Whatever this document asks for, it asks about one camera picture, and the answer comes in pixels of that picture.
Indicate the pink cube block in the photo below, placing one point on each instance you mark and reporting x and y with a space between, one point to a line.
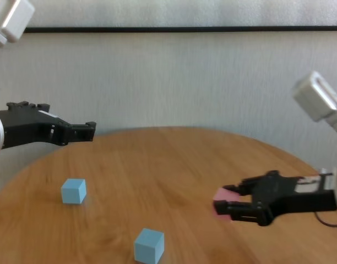
226 195

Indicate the light blue cube block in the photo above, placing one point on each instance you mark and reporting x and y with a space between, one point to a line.
72 192
147 247

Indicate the black wall rail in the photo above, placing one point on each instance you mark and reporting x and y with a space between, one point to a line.
185 29

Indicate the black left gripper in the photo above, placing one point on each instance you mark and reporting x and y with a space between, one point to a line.
28 126

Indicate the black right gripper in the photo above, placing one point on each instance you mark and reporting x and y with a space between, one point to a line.
270 198

